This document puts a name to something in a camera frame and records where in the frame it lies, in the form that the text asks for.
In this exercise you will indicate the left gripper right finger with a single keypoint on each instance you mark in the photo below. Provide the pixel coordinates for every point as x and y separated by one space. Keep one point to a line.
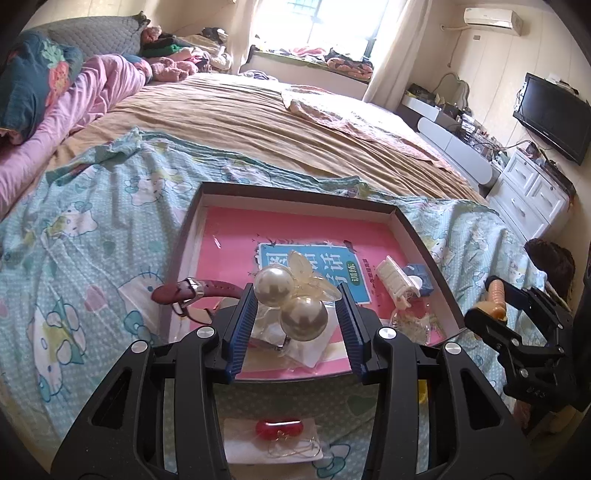
437 416

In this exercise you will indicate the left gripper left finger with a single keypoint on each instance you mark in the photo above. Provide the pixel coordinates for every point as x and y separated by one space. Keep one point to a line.
153 416

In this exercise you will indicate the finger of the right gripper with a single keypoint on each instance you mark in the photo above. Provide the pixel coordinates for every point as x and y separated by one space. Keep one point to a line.
493 332
501 295

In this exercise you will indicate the clear bag with chain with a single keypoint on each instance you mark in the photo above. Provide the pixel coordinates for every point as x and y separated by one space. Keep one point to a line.
419 324

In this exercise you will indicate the small blue box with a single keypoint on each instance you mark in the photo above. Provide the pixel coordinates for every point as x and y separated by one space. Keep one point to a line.
419 274

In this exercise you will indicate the white pink hair claw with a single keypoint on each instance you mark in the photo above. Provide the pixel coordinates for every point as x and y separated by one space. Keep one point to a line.
398 285

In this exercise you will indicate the red strap wristwatch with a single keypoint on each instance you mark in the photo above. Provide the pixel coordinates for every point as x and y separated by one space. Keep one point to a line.
180 295

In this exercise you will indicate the white earring card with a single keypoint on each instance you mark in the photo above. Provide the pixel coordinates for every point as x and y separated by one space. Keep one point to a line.
265 354

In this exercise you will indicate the large pearl hair clip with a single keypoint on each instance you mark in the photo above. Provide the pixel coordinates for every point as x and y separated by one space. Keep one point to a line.
299 294

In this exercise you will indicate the brown plush toy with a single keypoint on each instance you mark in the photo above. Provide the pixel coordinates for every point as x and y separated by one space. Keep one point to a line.
557 262

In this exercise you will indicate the red hair clip on card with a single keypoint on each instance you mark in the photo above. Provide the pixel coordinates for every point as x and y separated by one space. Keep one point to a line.
271 442

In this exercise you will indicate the white drawer cabinet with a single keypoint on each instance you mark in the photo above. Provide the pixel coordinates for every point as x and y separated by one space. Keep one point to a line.
529 200

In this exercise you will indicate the white grey vanity desk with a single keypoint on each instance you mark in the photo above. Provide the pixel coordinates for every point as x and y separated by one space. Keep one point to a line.
443 133

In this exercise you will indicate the pink book in box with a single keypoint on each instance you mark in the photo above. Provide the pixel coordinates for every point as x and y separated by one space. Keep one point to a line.
344 245

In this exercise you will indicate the black flat television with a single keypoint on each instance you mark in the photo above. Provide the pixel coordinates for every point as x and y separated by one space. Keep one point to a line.
553 113

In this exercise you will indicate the heart shaped vanity mirror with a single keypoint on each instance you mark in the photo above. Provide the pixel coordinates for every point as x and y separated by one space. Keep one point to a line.
452 93

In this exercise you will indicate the cream curtain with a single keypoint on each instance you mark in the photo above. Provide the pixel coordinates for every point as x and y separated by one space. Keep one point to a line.
402 30

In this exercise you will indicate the white air conditioner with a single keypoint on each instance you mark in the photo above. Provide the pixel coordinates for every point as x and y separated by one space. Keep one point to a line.
501 20

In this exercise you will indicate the floral pink cloth on bed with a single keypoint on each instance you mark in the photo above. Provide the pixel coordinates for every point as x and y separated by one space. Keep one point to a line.
361 120

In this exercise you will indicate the clothes pile on windowsill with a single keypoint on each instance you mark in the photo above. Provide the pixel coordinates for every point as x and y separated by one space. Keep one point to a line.
331 60

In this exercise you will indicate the tan bed sheet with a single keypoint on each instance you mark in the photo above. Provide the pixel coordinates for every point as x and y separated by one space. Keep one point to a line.
249 117

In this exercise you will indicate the pink quilt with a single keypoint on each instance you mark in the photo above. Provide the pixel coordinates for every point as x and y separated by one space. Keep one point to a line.
104 81

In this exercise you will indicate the clothes pile at bed head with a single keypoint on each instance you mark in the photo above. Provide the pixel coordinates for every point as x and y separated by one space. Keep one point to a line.
169 58

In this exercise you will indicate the dark teal floral pillow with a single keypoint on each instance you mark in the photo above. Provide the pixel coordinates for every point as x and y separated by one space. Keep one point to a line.
36 73

